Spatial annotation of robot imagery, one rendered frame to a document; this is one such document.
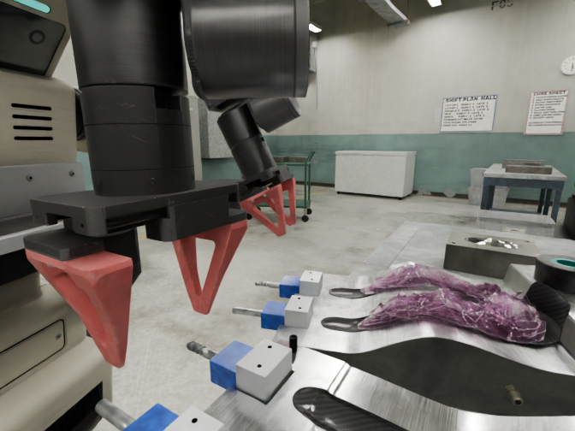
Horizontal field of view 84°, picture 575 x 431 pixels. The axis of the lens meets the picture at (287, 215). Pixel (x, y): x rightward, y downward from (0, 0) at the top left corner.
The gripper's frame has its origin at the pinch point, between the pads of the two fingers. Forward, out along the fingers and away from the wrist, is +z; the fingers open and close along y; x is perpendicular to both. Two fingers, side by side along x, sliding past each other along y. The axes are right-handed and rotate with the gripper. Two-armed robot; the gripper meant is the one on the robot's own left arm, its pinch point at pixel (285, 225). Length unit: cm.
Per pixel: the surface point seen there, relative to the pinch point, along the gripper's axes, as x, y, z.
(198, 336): 117, 102, 53
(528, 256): -39, 34, 34
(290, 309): 2.8, -6.6, 11.4
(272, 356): -0.6, -22.1, 9.1
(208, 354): 7.7, -20.6, 7.6
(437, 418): -13.3, -22.3, 19.1
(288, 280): 6.7, 6.6, 10.9
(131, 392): 124, 55, 50
